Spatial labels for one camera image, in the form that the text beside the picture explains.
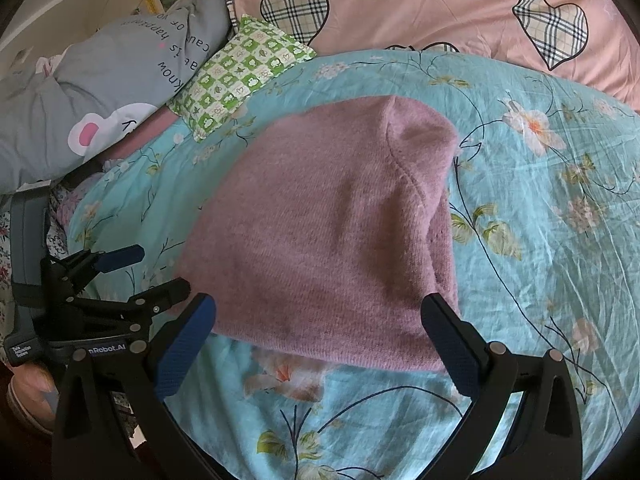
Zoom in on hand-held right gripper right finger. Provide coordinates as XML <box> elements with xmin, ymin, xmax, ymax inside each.
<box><xmin>420</xmin><ymin>292</ymin><xmax>583</xmax><ymax>480</ymax></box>

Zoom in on pink quilt with plaid hearts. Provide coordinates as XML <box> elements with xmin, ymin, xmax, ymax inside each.
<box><xmin>225</xmin><ymin>0</ymin><xmax>640</xmax><ymax>113</ymax></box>

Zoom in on mauve knit sweater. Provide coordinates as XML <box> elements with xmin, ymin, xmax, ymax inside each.
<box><xmin>175</xmin><ymin>94</ymin><xmax>461</xmax><ymax>373</ymax></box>

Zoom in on pink bed sheet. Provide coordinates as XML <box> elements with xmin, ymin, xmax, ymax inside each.
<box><xmin>97</xmin><ymin>107</ymin><xmax>182</xmax><ymax>167</ymax></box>

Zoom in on purple floral cloth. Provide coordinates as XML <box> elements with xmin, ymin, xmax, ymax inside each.
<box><xmin>0</xmin><ymin>175</ymin><xmax>107</xmax><ymax>311</ymax></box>

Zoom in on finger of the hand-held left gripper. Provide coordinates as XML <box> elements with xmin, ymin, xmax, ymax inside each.
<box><xmin>47</xmin><ymin>244</ymin><xmax>146</xmax><ymax>288</ymax></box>
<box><xmin>65</xmin><ymin>277</ymin><xmax>192</xmax><ymax>328</ymax></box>

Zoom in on green checked pillow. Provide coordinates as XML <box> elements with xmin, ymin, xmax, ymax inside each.
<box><xmin>166</xmin><ymin>14</ymin><xmax>318</xmax><ymax>142</ymax></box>

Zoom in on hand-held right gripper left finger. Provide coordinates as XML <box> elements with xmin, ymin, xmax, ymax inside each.
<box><xmin>50</xmin><ymin>292</ymin><xmax>218</xmax><ymax>480</ymax></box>

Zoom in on teal floral blanket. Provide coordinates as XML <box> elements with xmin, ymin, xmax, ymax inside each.
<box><xmin>65</xmin><ymin>47</ymin><xmax>640</xmax><ymax>480</ymax></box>

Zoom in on grey printed pillow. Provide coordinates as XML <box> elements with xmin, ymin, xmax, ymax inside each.
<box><xmin>0</xmin><ymin>0</ymin><xmax>233</xmax><ymax>192</ymax></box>

